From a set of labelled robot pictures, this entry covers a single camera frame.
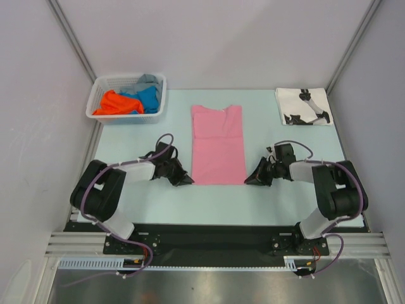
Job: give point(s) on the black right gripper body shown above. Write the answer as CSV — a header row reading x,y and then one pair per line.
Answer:
x,y
269,170

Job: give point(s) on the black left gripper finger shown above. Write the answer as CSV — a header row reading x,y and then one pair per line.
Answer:
x,y
183,181
181,172

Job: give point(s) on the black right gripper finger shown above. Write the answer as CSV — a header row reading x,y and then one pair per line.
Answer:
x,y
259,172
258,181

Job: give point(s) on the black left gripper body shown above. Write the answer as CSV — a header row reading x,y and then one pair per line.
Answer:
x,y
173,172

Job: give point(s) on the pink t shirt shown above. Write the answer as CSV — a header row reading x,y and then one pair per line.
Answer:
x,y
218,156

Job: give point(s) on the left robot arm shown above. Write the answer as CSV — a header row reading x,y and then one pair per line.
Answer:
x,y
98,192

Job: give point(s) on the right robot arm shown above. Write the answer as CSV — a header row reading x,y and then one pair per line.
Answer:
x,y
340,196

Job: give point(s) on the folded white printed t shirt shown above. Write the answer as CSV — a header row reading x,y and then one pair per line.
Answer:
x,y
303,106

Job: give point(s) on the blue t shirt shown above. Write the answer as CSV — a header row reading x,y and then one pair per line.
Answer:
x,y
147,98

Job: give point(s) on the orange t shirt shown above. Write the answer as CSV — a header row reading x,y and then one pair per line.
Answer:
x,y
113,103

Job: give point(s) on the grey t shirt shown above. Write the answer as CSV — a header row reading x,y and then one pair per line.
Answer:
x,y
144,82

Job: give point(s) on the white perforated plastic basket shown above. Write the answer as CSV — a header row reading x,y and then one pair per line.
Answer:
x,y
115,82

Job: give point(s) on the aluminium frame rail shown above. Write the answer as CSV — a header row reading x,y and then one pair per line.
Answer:
x,y
76,244

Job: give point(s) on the left slotted cable duct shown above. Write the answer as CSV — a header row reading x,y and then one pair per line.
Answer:
x,y
88,263

